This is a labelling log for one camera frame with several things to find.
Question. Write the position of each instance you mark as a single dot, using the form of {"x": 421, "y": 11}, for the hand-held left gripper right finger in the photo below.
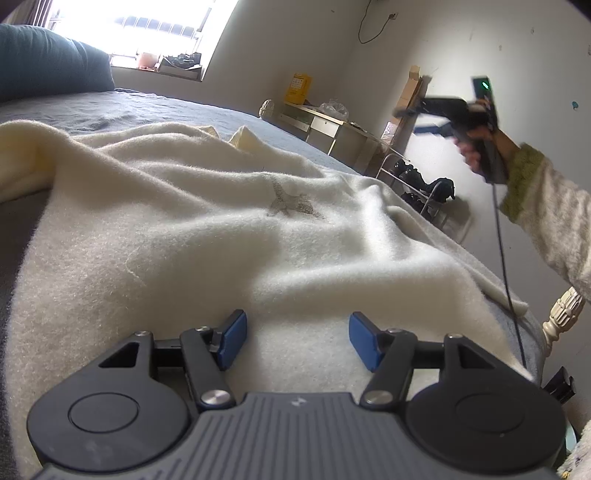
{"x": 362, "y": 339}

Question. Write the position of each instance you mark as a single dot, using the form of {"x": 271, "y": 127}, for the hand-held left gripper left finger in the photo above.
{"x": 234, "y": 339}

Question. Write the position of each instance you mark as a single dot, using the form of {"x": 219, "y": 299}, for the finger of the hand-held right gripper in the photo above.
{"x": 434, "y": 129}
{"x": 411, "y": 110}

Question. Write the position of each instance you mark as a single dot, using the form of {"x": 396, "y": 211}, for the cream fleece blanket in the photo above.
{"x": 184, "y": 230}

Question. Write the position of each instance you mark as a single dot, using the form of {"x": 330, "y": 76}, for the person's right forearm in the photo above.
{"x": 549, "y": 203}

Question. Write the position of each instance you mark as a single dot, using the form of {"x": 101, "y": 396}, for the person's right hand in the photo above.
{"x": 471, "y": 154}

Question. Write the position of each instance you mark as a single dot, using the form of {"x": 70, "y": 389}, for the brown cardboard sheet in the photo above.
{"x": 408, "y": 92}

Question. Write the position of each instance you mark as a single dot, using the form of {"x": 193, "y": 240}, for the black shoe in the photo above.
{"x": 408, "y": 171}
{"x": 438, "y": 189}
{"x": 418, "y": 204}

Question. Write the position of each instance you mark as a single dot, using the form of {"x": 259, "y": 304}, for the small dark object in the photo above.
{"x": 356, "y": 125}

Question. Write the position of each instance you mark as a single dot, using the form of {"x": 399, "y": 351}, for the metal shoe rack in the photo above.
{"x": 385, "y": 168}

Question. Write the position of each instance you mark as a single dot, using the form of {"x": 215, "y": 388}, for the clear plastic bag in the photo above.
{"x": 333, "y": 110}

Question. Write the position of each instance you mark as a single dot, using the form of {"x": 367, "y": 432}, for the beige desk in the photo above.
{"x": 332, "y": 134}

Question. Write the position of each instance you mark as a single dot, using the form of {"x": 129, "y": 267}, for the yellow box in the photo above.
{"x": 298, "y": 88}

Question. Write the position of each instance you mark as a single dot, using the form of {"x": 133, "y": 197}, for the black clamp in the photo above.
{"x": 559, "y": 385}

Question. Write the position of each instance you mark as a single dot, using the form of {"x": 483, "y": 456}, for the white shoe box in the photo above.
{"x": 180, "y": 73}

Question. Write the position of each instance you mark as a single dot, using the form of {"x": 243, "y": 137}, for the dark shoes on box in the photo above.
{"x": 182, "y": 60}

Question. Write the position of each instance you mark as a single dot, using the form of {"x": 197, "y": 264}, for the person's cream fleece clothing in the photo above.
{"x": 577, "y": 466}

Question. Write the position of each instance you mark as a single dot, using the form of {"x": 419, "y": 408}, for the reddish flower pot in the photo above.
{"x": 148, "y": 60}

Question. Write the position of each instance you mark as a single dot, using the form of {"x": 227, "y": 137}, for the bright window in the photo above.
{"x": 152, "y": 25}

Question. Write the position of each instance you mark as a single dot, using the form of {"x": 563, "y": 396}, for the teal pillow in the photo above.
{"x": 46, "y": 64}

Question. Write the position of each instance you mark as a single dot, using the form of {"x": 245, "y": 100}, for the cream footboard post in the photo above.
{"x": 561, "y": 316}

